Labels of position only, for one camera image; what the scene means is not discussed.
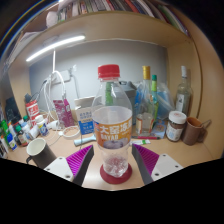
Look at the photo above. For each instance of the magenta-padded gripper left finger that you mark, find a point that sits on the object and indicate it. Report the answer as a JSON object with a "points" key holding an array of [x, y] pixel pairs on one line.
{"points": [[60, 166]]}

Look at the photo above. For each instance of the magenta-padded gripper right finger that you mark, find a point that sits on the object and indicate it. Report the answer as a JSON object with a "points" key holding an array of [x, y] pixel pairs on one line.
{"points": [[163, 165]]}

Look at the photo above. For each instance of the clear red-capped drink bottle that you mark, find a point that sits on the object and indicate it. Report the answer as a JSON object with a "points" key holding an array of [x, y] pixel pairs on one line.
{"points": [[111, 128]]}

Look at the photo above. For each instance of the black mug white inside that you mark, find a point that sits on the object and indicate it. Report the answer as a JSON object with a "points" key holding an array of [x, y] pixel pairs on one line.
{"points": [[41, 156]]}

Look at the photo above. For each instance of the green white tube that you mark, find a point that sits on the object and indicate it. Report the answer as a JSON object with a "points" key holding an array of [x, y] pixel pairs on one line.
{"points": [[141, 142]]}

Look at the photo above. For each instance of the red pen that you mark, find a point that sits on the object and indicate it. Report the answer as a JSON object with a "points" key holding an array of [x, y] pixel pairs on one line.
{"points": [[145, 137]]}

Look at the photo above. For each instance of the light blue brush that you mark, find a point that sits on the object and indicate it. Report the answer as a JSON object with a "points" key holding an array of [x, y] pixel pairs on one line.
{"points": [[83, 140]]}

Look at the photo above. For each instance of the white-lidded brown jar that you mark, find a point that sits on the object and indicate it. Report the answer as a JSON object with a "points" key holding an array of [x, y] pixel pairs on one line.
{"points": [[175, 127]]}

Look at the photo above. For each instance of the brown mug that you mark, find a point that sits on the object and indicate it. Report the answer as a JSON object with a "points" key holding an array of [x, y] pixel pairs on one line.
{"points": [[191, 130]]}

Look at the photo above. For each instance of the small white bottle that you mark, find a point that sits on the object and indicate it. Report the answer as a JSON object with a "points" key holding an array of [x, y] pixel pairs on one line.
{"points": [[41, 126]]}

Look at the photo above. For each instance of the flat round red coaster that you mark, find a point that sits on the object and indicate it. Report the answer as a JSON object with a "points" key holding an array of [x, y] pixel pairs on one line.
{"points": [[106, 179]]}

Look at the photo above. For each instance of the blue white carton box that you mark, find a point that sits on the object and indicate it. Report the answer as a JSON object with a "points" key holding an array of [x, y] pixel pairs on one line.
{"points": [[85, 120]]}

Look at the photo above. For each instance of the magenta pouch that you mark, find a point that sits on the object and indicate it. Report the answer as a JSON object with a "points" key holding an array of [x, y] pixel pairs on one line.
{"points": [[63, 113]]}

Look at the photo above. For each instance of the yellow-capped clear bottle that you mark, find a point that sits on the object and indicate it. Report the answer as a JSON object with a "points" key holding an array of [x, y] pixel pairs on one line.
{"points": [[145, 113]]}

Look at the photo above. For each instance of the red white canister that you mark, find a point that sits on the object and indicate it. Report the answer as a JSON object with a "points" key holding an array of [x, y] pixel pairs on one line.
{"points": [[32, 110]]}

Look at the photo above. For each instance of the blue plastic bag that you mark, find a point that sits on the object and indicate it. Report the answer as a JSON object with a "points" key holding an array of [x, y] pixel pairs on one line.
{"points": [[165, 100]]}

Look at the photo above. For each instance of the green-capped slim bottle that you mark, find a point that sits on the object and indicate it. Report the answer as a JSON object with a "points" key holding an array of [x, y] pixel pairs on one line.
{"points": [[154, 96]]}

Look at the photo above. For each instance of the clear glass bottle white cap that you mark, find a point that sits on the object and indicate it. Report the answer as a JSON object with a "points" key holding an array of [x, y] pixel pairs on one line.
{"points": [[184, 95]]}

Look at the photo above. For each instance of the black bag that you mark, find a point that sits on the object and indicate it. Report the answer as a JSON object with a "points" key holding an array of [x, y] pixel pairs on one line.
{"points": [[11, 110]]}

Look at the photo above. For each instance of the grey plastic jug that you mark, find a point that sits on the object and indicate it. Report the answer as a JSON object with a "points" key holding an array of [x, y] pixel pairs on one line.
{"points": [[129, 91]]}

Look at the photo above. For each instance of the white wall power strip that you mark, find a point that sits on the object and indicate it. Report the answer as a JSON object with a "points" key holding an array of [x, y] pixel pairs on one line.
{"points": [[65, 76]]}

